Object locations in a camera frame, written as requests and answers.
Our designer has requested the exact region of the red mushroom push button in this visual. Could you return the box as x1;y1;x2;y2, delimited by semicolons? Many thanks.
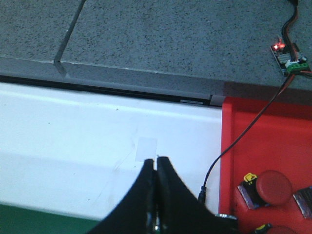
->
254;223;297;234
293;186;312;219
237;170;293;210

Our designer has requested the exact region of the clear tape patch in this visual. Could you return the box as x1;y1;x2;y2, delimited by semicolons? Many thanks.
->
135;137;157;162

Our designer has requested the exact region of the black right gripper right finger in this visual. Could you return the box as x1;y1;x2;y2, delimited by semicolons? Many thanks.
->
157;156;238;234

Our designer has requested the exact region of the circuit board with red light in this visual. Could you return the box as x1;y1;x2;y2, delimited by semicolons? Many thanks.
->
270;38;312;77

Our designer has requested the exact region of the green conveyor belt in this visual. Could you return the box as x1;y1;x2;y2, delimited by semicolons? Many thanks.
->
0;205;99;234

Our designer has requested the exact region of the thin red wire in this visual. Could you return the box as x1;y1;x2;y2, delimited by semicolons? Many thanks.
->
197;71;312;204

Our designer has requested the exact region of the grey stone slab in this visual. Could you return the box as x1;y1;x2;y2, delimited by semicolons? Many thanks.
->
0;0;82;75
60;0;294;100

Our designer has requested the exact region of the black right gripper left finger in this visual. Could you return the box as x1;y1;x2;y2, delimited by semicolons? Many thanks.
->
88;159;156;234

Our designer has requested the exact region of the right grey stone slab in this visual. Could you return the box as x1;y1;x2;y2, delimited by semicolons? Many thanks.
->
60;0;294;100

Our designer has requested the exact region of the black and red cable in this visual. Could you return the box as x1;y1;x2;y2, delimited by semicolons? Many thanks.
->
280;0;300;61

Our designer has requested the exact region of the red plastic bin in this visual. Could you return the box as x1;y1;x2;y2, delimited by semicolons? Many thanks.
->
219;102;312;234

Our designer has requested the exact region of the left grey stone slab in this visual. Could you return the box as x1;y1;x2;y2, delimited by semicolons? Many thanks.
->
0;0;82;75

